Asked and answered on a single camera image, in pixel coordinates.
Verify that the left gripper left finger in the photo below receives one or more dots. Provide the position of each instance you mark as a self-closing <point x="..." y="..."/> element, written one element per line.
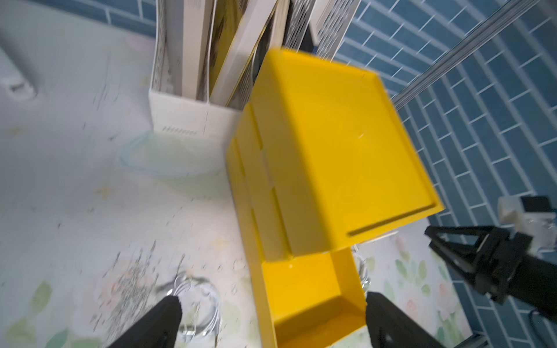
<point x="157" y="328"/>

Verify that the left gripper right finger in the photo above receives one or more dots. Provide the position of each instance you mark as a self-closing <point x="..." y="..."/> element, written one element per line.
<point x="388" y="326"/>

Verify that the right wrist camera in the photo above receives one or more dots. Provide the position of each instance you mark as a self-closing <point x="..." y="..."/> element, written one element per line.
<point x="534" y="216"/>

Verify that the yellow drawer cabinet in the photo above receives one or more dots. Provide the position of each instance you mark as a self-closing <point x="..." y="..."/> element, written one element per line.
<point x="320" y="160"/>

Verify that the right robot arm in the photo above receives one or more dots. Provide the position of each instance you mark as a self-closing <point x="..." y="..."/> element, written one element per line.
<point x="534" y="282"/>

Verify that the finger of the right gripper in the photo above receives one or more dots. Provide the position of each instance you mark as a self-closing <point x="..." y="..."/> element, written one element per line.
<point x="470" y="261"/>

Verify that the white earphones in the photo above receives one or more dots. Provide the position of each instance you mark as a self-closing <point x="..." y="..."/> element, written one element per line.
<point x="200" y="305"/>
<point x="362" y="268"/>

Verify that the yellow bottom drawer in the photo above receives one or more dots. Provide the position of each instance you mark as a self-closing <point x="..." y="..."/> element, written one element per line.
<point x="310" y="301"/>

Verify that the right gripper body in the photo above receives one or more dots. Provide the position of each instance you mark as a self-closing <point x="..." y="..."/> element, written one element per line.
<point x="498" y="256"/>

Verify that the white rectangular small device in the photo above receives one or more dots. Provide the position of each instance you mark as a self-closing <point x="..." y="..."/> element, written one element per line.
<point x="17" y="78"/>

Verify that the white file organizer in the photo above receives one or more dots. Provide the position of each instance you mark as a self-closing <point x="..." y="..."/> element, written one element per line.
<point x="208" y="55"/>

